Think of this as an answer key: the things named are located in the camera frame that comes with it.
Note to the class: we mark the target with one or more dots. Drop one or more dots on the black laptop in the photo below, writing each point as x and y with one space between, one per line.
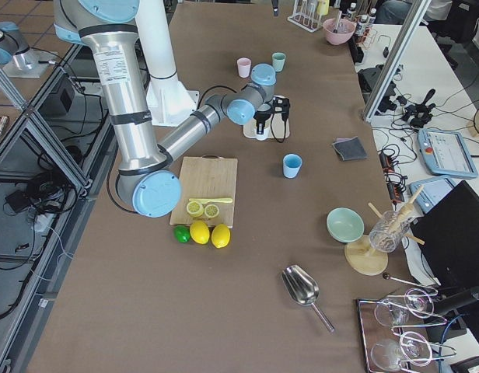
451 234

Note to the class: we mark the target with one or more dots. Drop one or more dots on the black power strip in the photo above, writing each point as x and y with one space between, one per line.
395 181

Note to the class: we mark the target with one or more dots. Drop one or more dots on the wine glass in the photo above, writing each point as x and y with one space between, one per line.
395 310
409 352

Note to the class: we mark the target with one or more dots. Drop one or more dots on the lower yellow lemon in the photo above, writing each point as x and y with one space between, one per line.
221 236

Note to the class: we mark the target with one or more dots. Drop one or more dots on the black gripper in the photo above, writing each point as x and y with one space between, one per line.
262 115

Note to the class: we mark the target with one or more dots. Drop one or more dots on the grey cloth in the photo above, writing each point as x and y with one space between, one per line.
349 149

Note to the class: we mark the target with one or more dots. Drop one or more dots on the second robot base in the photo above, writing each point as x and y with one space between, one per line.
16 57

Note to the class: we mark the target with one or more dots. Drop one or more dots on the yellow plastic knife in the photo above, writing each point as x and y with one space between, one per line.
224 200

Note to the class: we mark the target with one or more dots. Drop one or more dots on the clear glass cup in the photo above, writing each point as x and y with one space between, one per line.
388 232

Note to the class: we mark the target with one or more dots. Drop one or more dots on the green cup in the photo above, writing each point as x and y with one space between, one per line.
278 61

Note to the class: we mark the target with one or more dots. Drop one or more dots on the pink cup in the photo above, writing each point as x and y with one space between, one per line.
243 67

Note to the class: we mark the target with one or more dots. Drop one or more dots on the black joystick controller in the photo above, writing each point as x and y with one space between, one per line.
419 114

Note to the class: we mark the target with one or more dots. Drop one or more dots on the blue teach pendant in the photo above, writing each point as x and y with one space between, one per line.
445 153

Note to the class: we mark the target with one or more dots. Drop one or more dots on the green bowl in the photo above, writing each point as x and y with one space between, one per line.
345 225

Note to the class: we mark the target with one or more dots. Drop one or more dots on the pink bowl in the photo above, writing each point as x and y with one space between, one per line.
345 30

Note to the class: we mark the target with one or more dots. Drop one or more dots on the upper wine glass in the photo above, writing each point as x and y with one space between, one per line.
395 310

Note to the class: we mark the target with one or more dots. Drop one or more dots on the aluminium frame post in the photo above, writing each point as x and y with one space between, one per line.
404 37

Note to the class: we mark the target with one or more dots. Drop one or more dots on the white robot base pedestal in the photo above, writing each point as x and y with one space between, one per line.
168 99

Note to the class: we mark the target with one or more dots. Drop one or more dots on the wooden cup stand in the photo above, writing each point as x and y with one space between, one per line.
368 261

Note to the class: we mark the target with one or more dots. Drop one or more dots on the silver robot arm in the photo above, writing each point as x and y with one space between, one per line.
110 29

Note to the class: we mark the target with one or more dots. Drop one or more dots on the yellow lemon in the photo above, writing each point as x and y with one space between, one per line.
199 231
221 236

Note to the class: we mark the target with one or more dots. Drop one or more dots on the white wire rack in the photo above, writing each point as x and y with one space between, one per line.
305 15

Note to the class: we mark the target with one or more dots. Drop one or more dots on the metal scoop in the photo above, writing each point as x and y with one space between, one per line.
304 290

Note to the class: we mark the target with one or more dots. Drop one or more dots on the upper yellow lemon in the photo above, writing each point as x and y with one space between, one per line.
199 231

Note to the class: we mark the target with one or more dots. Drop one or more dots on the lower wine glass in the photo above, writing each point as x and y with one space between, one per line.
409 352

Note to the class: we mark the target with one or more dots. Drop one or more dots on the green lime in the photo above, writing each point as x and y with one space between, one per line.
182 233

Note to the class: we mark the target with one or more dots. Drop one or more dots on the cream rabbit tray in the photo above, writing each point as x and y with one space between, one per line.
276 127

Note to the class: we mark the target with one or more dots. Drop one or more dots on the mirror tray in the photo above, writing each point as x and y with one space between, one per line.
394 333

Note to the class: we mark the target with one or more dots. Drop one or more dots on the upper lemon slice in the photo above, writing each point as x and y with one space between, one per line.
195 209

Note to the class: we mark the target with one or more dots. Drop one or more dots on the blue cup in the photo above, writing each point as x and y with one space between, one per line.
292 163

